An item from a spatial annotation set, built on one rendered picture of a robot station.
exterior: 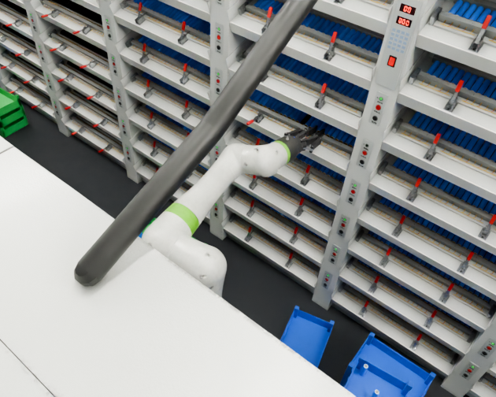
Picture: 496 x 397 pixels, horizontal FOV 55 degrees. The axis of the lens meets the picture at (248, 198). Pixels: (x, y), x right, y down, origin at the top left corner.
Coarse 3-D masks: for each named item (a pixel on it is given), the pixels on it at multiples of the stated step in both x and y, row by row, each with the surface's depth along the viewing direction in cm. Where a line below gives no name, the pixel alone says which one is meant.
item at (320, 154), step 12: (240, 120) 205; (264, 120) 200; (264, 132) 200; (276, 132) 195; (324, 144) 189; (312, 156) 190; (324, 156) 186; (336, 156) 185; (348, 156) 185; (336, 168) 184
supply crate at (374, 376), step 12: (360, 360) 172; (372, 372) 175; (384, 372) 171; (348, 384) 172; (360, 384) 172; (372, 384) 172; (384, 384) 172; (396, 384) 171; (408, 384) 165; (360, 396) 169; (384, 396) 169; (396, 396) 169; (408, 396) 165
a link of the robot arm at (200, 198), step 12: (240, 144) 166; (228, 156) 163; (240, 156) 162; (216, 168) 160; (228, 168) 161; (240, 168) 163; (204, 180) 156; (216, 180) 157; (228, 180) 160; (192, 192) 152; (204, 192) 153; (216, 192) 156; (192, 204) 149; (204, 204) 151; (204, 216) 152
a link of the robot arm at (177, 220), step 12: (180, 204) 148; (168, 216) 144; (180, 216) 145; (192, 216) 147; (156, 228) 141; (168, 228) 141; (180, 228) 143; (192, 228) 147; (144, 240) 141; (156, 240) 139; (168, 240) 139; (168, 252) 138
